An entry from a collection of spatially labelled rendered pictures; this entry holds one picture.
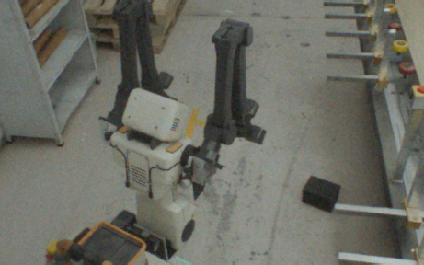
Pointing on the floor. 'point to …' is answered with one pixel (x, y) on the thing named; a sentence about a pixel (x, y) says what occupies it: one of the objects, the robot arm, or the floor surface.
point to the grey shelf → (9, 62)
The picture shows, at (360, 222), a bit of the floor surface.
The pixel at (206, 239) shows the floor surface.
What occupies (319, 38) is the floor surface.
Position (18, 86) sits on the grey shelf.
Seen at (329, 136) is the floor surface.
